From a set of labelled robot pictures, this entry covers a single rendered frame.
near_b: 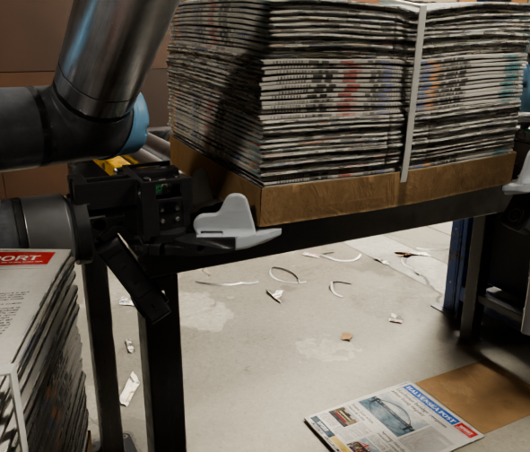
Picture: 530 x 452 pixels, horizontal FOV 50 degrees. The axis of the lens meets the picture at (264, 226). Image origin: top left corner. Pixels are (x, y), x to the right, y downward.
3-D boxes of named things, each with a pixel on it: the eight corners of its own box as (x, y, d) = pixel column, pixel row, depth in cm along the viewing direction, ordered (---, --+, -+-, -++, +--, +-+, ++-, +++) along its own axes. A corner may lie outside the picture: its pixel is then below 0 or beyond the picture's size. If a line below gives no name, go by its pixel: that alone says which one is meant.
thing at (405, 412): (368, 489, 129) (368, 485, 129) (303, 418, 153) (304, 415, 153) (483, 438, 145) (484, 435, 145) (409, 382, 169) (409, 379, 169)
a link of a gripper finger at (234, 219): (284, 198, 56) (191, 195, 56) (282, 252, 58) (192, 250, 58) (282, 188, 59) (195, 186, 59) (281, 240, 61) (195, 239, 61)
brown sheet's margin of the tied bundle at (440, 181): (422, 202, 69) (426, 168, 67) (299, 152, 92) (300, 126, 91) (513, 183, 76) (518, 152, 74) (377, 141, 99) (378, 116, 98)
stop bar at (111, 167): (113, 182, 77) (111, 168, 76) (63, 136, 113) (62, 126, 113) (136, 179, 78) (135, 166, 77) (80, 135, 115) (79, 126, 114)
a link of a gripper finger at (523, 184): (507, 153, 74) (524, 142, 81) (499, 196, 76) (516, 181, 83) (533, 158, 72) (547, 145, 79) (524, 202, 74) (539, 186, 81)
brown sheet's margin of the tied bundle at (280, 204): (257, 227, 59) (259, 187, 57) (169, 164, 82) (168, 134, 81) (378, 209, 66) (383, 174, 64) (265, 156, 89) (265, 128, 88)
